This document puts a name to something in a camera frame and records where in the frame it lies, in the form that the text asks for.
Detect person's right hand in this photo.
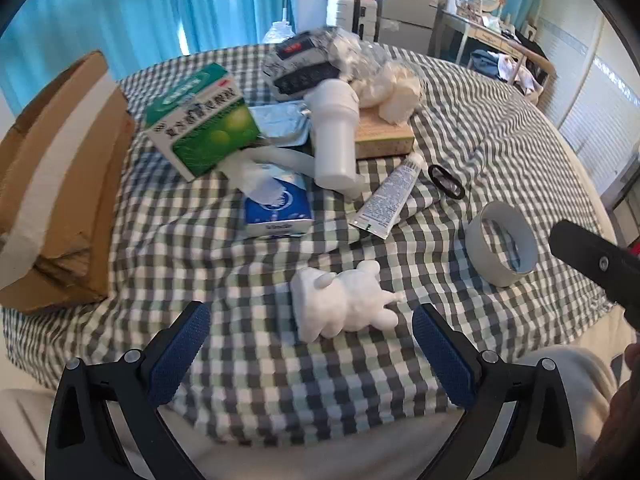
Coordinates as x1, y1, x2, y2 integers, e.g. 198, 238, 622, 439
590, 340, 640, 480

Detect wooden chair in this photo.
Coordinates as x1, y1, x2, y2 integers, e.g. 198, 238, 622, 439
510, 50, 557, 106

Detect white suitcase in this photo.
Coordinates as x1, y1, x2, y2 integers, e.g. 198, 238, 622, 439
326, 0, 379, 41

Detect large clear water bottle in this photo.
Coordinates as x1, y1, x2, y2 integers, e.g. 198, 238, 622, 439
263, 20, 296, 45

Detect white tape roll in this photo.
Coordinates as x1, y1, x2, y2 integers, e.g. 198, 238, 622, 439
465, 202, 539, 288

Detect black hair band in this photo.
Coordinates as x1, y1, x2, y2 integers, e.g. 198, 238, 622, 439
427, 164, 467, 202

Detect white plastic cup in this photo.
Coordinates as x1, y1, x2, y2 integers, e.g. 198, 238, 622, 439
305, 80, 362, 192

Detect blue face mask pack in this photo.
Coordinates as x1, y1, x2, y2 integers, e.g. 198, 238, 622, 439
248, 101, 316, 148

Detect wooden dressing table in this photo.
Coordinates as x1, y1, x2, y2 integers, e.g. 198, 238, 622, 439
435, 7, 556, 91

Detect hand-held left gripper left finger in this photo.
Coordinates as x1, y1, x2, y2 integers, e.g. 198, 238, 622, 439
46, 301, 212, 480

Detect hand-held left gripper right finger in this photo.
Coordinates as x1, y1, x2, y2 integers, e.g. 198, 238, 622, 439
411, 303, 581, 480

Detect white ointment tube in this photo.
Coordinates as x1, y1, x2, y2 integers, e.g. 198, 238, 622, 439
348, 154, 426, 240

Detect brown cardboard box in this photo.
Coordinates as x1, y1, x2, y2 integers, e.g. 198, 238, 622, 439
0, 50, 136, 316

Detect white tissue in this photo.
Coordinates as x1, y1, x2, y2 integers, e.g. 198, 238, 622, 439
352, 59, 424, 126

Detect green and white medicine box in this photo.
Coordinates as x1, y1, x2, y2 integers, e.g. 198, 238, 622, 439
144, 62, 262, 182

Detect blue tissue pack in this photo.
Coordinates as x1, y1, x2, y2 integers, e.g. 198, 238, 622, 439
225, 150, 315, 239

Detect wooden block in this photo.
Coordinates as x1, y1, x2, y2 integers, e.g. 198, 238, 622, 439
354, 105, 416, 160

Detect grey mini fridge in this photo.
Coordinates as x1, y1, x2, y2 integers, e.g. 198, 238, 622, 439
377, 0, 443, 53

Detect checked green and white cloth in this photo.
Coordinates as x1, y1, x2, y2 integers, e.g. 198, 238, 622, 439
2, 42, 621, 448

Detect person's beige trousers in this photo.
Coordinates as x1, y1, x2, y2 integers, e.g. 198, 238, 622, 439
0, 345, 621, 480

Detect clothes on chair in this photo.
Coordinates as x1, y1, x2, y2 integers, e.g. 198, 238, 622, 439
470, 49, 543, 96

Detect clear bag with black items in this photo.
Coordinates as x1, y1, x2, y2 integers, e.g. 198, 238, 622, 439
262, 26, 391, 98

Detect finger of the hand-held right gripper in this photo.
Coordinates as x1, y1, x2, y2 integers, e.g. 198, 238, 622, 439
548, 219, 640, 326

